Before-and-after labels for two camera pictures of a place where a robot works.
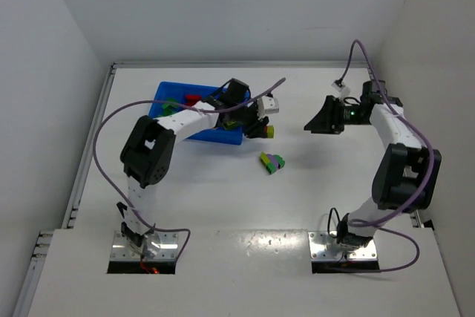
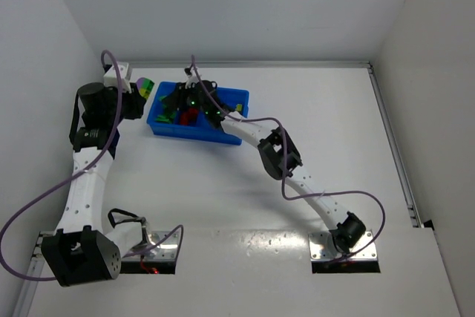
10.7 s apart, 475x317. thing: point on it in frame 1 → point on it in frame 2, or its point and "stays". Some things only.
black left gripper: (251, 120) → (134, 98)
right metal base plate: (322, 246) stays
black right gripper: (331, 115) → (182, 98)
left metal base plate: (167, 241) stays
